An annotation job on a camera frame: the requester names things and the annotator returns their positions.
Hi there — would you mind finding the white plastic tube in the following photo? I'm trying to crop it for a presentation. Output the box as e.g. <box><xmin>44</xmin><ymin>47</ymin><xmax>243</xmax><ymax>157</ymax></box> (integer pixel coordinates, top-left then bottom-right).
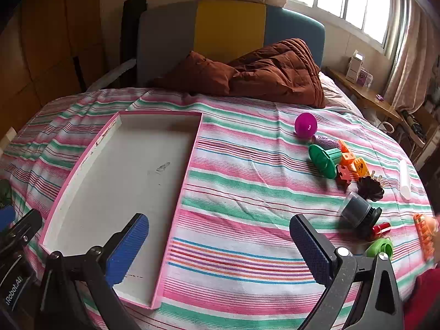
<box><xmin>399</xmin><ymin>160</ymin><xmax>412</xmax><ymax>200</ymax></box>

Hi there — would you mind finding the pink-edged white tray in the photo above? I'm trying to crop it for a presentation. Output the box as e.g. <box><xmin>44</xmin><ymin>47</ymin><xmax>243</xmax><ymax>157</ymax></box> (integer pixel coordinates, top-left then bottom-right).
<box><xmin>38</xmin><ymin>111</ymin><xmax>203</xmax><ymax>310</ymax></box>

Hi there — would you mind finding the green plastic ring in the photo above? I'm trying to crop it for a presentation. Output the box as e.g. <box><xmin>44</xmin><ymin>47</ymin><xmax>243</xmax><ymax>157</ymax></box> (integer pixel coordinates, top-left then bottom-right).
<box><xmin>365</xmin><ymin>237</ymin><xmax>394</xmax><ymax>258</ymax></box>

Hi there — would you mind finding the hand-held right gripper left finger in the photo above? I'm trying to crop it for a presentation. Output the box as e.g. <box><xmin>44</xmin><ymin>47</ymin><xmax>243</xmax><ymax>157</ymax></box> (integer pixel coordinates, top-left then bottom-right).
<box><xmin>36</xmin><ymin>213</ymin><xmax>150</xmax><ymax>330</ymax></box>

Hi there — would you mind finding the green funnel-shaped toy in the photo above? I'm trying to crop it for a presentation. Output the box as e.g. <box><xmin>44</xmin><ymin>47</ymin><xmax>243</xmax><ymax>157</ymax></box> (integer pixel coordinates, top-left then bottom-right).
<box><xmin>308</xmin><ymin>144</ymin><xmax>342</xmax><ymax>180</ymax></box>

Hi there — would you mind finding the wooden wardrobe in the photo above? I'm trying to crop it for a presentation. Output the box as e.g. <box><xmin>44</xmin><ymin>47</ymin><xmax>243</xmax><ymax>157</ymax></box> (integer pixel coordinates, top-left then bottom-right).
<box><xmin>0</xmin><ymin>0</ymin><xmax>104</xmax><ymax>138</ymax></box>

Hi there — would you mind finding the white pillow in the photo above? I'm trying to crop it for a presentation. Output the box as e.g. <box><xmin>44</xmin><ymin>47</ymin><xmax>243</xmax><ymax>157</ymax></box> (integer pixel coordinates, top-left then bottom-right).
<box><xmin>320</xmin><ymin>72</ymin><xmax>352</xmax><ymax>108</ymax></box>

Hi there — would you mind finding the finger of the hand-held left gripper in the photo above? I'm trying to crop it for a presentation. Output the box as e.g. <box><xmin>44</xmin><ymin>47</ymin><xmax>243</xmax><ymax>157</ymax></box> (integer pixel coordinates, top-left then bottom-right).
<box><xmin>0</xmin><ymin>204</ymin><xmax>42</xmax><ymax>251</ymax></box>

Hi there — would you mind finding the striped bed sheet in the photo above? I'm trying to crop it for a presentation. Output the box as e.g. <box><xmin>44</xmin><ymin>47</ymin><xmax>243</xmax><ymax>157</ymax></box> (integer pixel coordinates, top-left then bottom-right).
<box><xmin>0</xmin><ymin>87</ymin><xmax>435</xmax><ymax>330</ymax></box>

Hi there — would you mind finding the white box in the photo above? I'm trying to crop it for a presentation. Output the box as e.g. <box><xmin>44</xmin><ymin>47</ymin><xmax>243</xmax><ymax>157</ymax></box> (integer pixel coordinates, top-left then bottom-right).
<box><xmin>345</xmin><ymin>50</ymin><xmax>365</xmax><ymax>81</ymax></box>

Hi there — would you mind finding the purple carved vase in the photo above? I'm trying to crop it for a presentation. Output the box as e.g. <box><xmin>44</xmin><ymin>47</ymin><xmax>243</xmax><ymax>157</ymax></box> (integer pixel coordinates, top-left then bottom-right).
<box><xmin>312</xmin><ymin>135</ymin><xmax>340</xmax><ymax>150</ymax></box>

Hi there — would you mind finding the maroon ruffled cloth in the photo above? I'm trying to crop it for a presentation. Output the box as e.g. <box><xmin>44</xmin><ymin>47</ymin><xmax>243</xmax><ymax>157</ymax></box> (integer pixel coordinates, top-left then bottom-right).
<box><xmin>402</xmin><ymin>265</ymin><xmax>440</xmax><ymax>330</ymax></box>

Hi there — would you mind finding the purple box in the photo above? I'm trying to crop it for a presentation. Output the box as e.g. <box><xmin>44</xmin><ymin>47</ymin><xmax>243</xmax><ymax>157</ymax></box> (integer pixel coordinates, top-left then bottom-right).
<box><xmin>357</xmin><ymin>69</ymin><xmax>374</xmax><ymax>88</ymax></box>

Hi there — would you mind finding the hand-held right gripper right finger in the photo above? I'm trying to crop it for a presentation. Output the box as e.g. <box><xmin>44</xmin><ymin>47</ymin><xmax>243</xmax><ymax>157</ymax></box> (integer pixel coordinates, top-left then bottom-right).
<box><xmin>289</xmin><ymin>214</ymin><xmax>404</xmax><ymax>330</ymax></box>

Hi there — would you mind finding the grey yellow blue headboard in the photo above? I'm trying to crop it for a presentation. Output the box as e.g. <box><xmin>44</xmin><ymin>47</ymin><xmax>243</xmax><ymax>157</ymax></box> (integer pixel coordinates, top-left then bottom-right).
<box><xmin>137</xmin><ymin>0</ymin><xmax>325</xmax><ymax>88</ymax></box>

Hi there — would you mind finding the red-brown puzzle piece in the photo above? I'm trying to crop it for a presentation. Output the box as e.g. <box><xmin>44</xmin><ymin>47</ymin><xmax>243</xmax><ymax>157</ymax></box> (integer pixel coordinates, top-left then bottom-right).
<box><xmin>335</xmin><ymin>165</ymin><xmax>358</xmax><ymax>189</ymax></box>

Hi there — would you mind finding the grey jar with black lid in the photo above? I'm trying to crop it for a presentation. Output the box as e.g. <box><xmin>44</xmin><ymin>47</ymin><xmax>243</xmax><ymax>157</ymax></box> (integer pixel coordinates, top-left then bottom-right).
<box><xmin>340</xmin><ymin>192</ymin><xmax>383</xmax><ymax>231</ymax></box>

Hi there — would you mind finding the brown quilt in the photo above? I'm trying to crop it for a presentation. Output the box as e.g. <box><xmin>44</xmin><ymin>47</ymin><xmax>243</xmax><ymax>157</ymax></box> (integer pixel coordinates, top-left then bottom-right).
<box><xmin>156</xmin><ymin>38</ymin><xmax>325</xmax><ymax>109</ymax></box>

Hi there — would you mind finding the dark flower-shaped toy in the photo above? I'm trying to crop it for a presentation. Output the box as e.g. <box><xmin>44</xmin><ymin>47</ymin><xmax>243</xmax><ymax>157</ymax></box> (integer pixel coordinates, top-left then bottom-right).
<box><xmin>357</xmin><ymin>175</ymin><xmax>385</xmax><ymax>202</ymax></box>

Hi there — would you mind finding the orange cube chain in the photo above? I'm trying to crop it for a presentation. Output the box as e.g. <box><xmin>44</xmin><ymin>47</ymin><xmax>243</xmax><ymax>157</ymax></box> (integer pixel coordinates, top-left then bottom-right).
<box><xmin>337</xmin><ymin>140</ymin><xmax>354</xmax><ymax>171</ymax></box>

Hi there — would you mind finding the peach egg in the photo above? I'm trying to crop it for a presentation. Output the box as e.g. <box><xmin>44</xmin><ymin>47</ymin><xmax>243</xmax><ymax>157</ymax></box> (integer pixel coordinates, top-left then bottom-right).
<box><xmin>421</xmin><ymin>215</ymin><xmax>439</xmax><ymax>238</ymax></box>

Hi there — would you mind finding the orange plastic rack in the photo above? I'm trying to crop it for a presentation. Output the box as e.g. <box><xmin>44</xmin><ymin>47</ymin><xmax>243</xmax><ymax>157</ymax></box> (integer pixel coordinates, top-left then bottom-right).
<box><xmin>412</xmin><ymin>213</ymin><xmax>437</xmax><ymax>260</ymax></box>

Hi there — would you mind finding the magenta bell-shaped toy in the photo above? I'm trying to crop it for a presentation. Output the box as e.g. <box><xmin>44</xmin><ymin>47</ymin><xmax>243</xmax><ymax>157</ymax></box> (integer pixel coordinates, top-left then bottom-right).
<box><xmin>295</xmin><ymin>112</ymin><xmax>317</xmax><ymax>139</ymax></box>

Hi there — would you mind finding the small red bottle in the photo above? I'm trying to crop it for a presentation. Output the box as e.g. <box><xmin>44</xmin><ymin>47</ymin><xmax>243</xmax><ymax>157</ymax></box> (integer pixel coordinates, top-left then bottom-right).
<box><xmin>370</xmin><ymin>222</ymin><xmax>392</xmax><ymax>239</ymax></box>

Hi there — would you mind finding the cardboard box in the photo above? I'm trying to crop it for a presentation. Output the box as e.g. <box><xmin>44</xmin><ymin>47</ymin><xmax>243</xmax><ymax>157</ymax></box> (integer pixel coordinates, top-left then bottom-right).
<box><xmin>411</xmin><ymin>105</ymin><xmax>440</xmax><ymax>134</ymax></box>

